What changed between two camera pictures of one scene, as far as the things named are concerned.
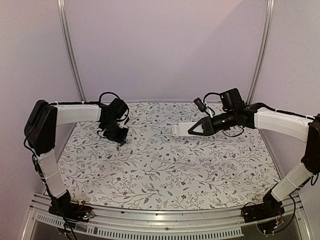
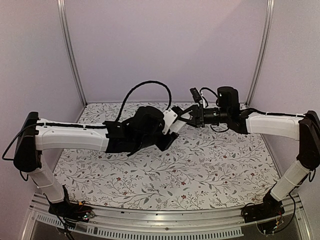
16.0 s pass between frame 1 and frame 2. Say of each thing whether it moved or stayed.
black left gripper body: moved
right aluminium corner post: stayed
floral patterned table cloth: stayed
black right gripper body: moved
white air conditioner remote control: moved
